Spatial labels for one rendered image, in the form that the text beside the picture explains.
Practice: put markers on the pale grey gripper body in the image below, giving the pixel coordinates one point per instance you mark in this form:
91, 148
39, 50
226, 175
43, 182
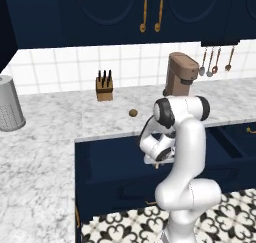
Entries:
150, 159

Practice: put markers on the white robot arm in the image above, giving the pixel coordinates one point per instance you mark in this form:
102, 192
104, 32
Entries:
185, 147

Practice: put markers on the open dark blue drawer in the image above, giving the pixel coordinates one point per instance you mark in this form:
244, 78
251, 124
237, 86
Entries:
113, 160

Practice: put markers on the dark blue drawer front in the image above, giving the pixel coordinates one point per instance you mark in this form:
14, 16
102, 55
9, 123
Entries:
238, 143

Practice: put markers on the small brown round fruit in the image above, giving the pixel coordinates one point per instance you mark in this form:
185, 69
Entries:
133, 113

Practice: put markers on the wooden knife block with knives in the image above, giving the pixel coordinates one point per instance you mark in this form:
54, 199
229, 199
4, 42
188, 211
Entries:
104, 87

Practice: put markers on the brown stand mixer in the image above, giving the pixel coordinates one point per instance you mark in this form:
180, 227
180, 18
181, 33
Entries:
180, 73

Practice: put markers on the hanging grey metal spoon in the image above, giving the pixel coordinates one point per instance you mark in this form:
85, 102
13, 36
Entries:
202, 68
210, 70

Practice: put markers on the hanging copper spoon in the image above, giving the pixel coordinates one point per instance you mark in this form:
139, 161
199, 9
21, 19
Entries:
216, 67

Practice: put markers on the hanging brown wooden spoon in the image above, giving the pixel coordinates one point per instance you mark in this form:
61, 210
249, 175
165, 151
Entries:
229, 65

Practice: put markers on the grey perforated metal canister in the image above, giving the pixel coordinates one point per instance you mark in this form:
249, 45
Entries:
10, 107

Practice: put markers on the dark blue cupboard door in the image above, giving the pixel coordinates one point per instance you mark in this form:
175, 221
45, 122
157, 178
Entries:
245, 12
196, 13
33, 17
106, 13

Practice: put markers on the black utensil rail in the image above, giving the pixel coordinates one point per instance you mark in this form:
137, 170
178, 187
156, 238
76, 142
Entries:
220, 43

